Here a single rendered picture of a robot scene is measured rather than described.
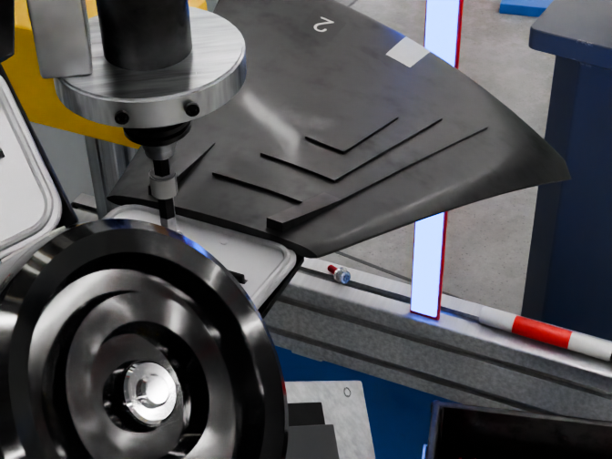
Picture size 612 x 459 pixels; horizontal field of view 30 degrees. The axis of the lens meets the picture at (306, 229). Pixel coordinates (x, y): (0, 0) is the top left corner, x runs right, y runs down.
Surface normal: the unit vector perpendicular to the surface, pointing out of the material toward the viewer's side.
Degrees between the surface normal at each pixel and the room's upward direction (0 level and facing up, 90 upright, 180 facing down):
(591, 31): 0
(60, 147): 90
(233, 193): 7
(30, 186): 48
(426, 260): 90
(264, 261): 7
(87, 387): 55
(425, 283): 90
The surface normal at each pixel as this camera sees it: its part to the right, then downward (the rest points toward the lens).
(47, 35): 0.18, 0.61
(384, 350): -0.42, 0.57
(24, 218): -0.06, -0.07
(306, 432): 0.69, -0.32
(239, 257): 0.03, -0.84
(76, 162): 0.91, 0.25
